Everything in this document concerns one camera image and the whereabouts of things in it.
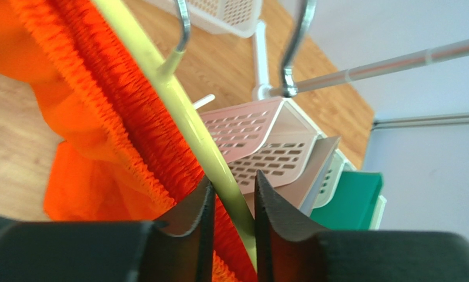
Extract white perforated plastic basket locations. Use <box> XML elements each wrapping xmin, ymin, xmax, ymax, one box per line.
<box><xmin>142</xmin><ymin>0</ymin><xmax>263</xmax><ymax>39</ymax></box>

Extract yellow clothes hanger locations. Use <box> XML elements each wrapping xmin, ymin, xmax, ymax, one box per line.
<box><xmin>94</xmin><ymin>1</ymin><xmax>257</xmax><ymax>267</ymax></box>

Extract white plastic file organizer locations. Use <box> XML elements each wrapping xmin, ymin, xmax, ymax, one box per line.
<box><xmin>199</xmin><ymin>96</ymin><xmax>388</xmax><ymax>231</ymax></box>

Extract white metal clothes rack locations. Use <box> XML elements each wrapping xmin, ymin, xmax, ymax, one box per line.
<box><xmin>251</xmin><ymin>0</ymin><xmax>469</xmax><ymax>101</ymax></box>

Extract orange shorts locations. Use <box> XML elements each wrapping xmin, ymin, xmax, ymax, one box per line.
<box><xmin>0</xmin><ymin>1</ymin><xmax>257</xmax><ymax>281</ymax></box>

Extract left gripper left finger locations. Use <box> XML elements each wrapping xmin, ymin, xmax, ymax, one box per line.
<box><xmin>0</xmin><ymin>178</ymin><xmax>215</xmax><ymax>281</ymax></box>

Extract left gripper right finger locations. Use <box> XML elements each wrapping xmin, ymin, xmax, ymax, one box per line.
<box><xmin>254</xmin><ymin>170</ymin><xmax>469</xmax><ymax>281</ymax></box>

